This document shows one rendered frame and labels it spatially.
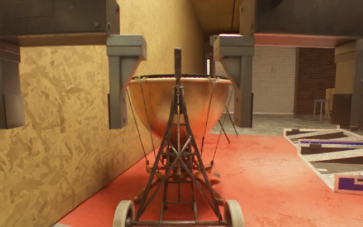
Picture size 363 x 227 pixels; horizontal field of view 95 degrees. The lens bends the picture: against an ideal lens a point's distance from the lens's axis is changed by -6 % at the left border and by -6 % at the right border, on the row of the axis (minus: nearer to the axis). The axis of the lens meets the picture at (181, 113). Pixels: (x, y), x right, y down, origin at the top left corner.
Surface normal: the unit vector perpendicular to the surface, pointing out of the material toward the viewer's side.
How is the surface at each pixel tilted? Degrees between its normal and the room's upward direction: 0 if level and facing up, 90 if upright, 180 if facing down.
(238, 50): 90
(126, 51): 90
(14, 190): 90
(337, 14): 90
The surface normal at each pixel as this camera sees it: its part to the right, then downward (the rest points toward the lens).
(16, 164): 0.97, 0.02
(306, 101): -0.24, 0.10
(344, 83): -1.00, 0.00
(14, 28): 0.02, 0.10
